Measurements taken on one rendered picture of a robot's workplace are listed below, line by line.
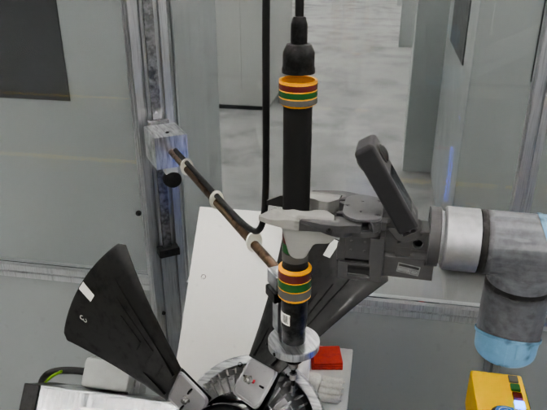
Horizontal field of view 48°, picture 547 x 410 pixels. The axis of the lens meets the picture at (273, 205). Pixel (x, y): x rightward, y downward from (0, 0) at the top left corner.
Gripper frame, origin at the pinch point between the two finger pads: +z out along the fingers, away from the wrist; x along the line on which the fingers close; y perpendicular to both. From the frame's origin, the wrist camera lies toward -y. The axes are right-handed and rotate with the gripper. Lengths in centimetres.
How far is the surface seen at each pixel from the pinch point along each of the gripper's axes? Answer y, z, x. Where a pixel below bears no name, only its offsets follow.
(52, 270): 59, 79, 68
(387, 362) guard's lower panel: 78, -17, 71
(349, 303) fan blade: 20.0, -9.4, 10.7
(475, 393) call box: 51, -34, 32
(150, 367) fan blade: 32.7, 20.9, 4.8
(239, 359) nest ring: 42.2, 10.7, 20.9
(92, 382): 45, 36, 12
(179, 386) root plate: 34.2, 15.5, 3.3
